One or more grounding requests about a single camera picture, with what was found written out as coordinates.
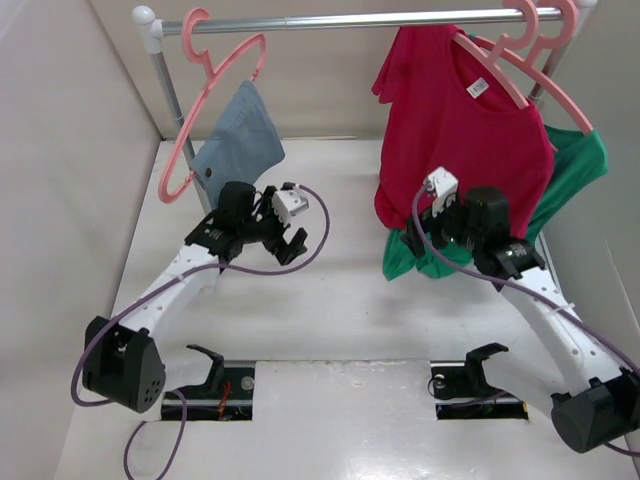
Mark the pink hanger with blue garment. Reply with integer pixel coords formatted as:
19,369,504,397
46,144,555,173
157,7,267,205

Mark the pink hanger with green top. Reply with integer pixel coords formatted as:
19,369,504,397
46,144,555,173
474,0,597,135

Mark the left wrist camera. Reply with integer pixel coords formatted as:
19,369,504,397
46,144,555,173
271,183,309,226

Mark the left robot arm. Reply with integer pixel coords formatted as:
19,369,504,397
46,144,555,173
71,182,309,413

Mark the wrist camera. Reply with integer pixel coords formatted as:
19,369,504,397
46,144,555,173
271,183,309,226
425,167,458,217

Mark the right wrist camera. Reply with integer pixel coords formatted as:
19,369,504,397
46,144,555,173
425,167,458,217

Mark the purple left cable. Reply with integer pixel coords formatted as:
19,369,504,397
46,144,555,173
72,183,332,480

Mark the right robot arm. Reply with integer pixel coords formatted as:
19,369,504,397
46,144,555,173
407,182,639,453

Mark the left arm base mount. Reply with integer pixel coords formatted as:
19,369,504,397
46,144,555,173
160,344,256,422

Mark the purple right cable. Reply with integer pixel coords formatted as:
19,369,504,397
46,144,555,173
411,182,640,457

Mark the blue denim garment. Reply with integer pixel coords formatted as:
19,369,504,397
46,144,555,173
192,80,285,209

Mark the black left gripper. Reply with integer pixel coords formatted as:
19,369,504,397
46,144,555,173
239,188,306,264

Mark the purple cable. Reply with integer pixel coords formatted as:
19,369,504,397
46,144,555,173
411,182,640,457
72,183,332,480

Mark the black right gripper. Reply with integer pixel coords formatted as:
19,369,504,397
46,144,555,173
398,192,482,258

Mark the red t shirt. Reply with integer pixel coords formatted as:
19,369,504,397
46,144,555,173
372,25,554,237

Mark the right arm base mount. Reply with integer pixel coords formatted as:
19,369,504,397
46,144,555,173
427,343,529,421

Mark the metal clothes rack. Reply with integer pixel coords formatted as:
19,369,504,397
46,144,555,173
131,1,596,204

